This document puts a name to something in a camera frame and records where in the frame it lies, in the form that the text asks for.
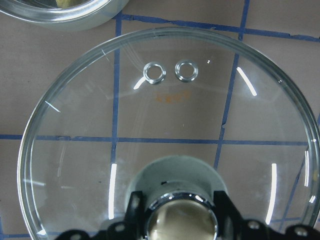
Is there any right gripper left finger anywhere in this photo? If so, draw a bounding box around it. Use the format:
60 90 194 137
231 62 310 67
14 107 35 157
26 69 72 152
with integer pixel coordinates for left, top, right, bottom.
124 191 150 240

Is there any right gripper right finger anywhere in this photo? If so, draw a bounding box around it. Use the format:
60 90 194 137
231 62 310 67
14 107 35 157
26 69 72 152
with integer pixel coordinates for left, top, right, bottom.
213 190 243 240

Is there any glass pot lid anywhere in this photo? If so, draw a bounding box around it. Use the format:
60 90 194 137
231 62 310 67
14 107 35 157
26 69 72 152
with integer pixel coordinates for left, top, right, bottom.
17 27 320 240

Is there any white steel cooking pot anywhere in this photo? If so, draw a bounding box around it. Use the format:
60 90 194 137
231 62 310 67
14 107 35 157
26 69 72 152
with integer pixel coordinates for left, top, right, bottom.
0 0 128 32

